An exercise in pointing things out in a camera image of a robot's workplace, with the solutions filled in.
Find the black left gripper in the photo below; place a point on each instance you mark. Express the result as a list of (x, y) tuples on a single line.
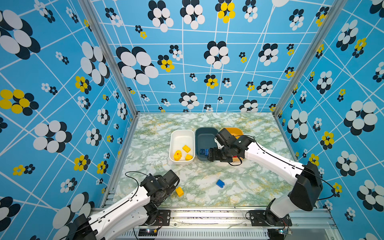
[(159, 203)]

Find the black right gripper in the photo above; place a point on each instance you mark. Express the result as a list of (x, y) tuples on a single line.
[(215, 157)]

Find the yellow plastic bin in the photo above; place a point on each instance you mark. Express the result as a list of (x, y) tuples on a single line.
[(234, 130)]

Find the dark teal plastic bin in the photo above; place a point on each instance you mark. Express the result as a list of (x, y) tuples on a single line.
[(205, 139)]

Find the yellow round lego piece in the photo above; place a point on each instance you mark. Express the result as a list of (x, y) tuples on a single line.
[(177, 155)]

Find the yellow tall lego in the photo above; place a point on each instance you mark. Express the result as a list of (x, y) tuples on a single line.
[(189, 157)]

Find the white plastic bin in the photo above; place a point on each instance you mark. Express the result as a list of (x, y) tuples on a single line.
[(179, 138)]

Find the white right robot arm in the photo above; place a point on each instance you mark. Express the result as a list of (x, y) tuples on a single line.
[(305, 179)]

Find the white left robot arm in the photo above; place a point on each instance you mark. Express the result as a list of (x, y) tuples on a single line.
[(137, 208)]

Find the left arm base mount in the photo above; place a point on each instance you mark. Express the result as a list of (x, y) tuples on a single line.
[(159, 218)]

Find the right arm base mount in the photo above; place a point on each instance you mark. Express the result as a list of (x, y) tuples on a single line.
[(261, 218)]

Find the aluminium front rail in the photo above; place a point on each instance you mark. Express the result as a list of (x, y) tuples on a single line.
[(231, 224)]

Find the aluminium corner post right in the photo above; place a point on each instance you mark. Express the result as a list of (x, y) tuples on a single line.
[(323, 31)]

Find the aluminium corner post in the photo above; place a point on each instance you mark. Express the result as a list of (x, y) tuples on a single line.
[(323, 31), (102, 41)]

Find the aluminium corner post left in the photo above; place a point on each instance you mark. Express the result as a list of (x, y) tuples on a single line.
[(102, 41)]

